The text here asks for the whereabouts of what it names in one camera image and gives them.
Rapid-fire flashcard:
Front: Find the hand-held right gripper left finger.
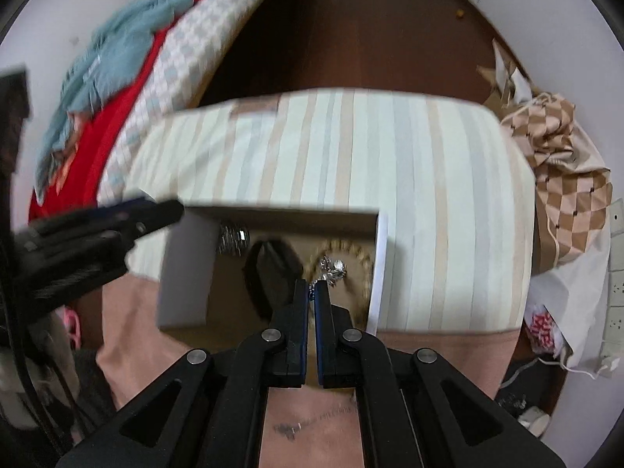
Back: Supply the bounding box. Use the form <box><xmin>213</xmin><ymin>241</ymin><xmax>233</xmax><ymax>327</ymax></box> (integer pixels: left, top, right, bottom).
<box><xmin>56</xmin><ymin>279</ymin><xmax>310</xmax><ymax>468</ymax></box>

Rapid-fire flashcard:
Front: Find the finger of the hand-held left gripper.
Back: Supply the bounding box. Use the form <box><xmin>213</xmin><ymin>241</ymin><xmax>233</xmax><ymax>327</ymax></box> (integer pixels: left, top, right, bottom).
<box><xmin>95</xmin><ymin>196</ymin><xmax>186</xmax><ymax>247</ymax></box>

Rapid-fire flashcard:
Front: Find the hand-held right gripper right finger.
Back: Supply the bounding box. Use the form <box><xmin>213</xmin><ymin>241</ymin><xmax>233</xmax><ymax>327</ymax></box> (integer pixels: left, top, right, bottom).
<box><xmin>315</xmin><ymin>282</ymin><xmax>567</xmax><ymax>468</ymax></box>

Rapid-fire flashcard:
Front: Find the silver chain necklace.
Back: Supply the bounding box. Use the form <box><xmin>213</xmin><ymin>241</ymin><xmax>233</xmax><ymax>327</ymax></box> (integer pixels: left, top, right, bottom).
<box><xmin>318</xmin><ymin>257</ymin><xmax>349</xmax><ymax>287</ymax></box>

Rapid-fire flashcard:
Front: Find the cardboard box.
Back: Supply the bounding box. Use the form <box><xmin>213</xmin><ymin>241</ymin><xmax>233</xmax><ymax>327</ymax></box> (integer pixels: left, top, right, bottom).
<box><xmin>156</xmin><ymin>204</ymin><xmax>392</xmax><ymax>338</ymax></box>

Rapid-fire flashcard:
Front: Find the black wristband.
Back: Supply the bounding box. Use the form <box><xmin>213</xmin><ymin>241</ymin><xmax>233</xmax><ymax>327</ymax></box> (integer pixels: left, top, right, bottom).
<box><xmin>242</xmin><ymin>237</ymin><xmax>305</xmax><ymax>321</ymax></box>

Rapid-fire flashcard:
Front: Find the pink hanger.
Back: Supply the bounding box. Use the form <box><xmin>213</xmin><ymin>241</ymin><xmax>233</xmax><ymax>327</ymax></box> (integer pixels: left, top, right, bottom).
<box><xmin>62</xmin><ymin>305</ymin><xmax>83</xmax><ymax>349</ymax></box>

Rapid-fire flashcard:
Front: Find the pink cloth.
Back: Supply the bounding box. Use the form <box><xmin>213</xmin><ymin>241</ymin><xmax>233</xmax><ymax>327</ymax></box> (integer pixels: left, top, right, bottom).
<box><xmin>95</xmin><ymin>273</ymin><xmax>518</xmax><ymax>468</ymax></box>

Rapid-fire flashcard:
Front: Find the red blanket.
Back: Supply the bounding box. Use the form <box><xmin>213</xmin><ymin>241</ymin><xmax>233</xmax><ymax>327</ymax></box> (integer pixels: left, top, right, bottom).
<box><xmin>27</xmin><ymin>0</ymin><xmax>257</xmax><ymax>226</ymax></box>

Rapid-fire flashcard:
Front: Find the dark grey cloth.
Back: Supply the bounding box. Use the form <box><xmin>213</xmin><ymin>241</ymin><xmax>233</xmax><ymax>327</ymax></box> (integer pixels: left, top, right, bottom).
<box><xmin>46</xmin><ymin>346</ymin><xmax>120</xmax><ymax>444</ymax></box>

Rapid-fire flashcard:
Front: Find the dark wooden furniture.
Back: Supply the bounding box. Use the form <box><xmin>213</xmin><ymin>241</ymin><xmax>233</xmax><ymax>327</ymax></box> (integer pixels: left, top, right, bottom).
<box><xmin>0</xmin><ymin>65</ymin><xmax>34</xmax><ymax>179</ymax></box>

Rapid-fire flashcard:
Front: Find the striped tablecloth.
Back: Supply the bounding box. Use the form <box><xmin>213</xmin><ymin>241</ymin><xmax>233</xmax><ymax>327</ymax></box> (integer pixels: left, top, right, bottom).
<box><xmin>128</xmin><ymin>87</ymin><xmax>537</xmax><ymax>333</ymax></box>

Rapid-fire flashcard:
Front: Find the checked beige blanket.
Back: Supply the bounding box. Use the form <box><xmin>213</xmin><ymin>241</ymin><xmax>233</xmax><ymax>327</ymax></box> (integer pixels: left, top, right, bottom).
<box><xmin>96</xmin><ymin>0</ymin><xmax>299</xmax><ymax>206</ymax></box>

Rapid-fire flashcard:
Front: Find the teal blanket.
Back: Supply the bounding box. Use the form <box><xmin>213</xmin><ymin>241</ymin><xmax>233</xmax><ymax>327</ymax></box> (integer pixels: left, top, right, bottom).
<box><xmin>35</xmin><ymin>0</ymin><xmax>197</xmax><ymax>191</ymax></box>

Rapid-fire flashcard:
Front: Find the small white adapter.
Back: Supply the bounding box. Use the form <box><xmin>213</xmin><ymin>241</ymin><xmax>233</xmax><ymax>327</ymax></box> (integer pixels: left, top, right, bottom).
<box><xmin>517</xmin><ymin>404</ymin><xmax>551</xmax><ymax>438</ymax></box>

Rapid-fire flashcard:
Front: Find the white plastic bag red print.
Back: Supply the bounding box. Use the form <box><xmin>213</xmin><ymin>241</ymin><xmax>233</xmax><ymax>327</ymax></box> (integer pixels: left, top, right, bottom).
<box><xmin>523</xmin><ymin>222</ymin><xmax>612</xmax><ymax>374</ymax></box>

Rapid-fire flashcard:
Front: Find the brown checked bag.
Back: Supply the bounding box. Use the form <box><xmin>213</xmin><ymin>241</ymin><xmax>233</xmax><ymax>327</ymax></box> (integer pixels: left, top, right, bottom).
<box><xmin>498</xmin><ymin>92</ymin><xmax>614</xmax><ymax>275</ymax></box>

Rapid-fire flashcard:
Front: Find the white power strip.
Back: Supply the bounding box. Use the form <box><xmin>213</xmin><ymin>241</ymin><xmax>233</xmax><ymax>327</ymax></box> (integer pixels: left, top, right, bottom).
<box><xmin>601</xmin><ymin>195</ymin><xmax>624</xmax><ymax>378</ymax></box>

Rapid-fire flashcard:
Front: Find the gold beaded bracelet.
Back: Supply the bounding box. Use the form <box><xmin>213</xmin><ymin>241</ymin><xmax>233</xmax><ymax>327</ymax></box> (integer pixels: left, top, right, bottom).
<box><xmin>302</xmin><ymin>240</ymin><xmax>377</xmax><ymax>326</ymax></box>

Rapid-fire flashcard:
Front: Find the silver beaded bracelet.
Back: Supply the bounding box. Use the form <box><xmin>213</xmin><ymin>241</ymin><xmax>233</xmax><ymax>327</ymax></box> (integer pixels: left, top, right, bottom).
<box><xmin>216</xmin><ymin>221</ymin><xmax>251</xmax><ymax>257</ymax></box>

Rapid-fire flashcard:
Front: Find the thin chain necklace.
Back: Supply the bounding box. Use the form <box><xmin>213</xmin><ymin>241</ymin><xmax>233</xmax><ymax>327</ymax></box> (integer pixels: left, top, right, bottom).
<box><xmin>270</xmin><ymin>397</ymin><xmax>359</xmax><ymax>442</ymax></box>

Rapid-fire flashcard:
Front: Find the white cable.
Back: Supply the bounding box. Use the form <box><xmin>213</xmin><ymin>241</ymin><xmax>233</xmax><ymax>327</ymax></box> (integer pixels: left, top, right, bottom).
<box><xmin>534</xmin><ymin>355</ymin><xmax>616</xmax><ymax>382</ymax></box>

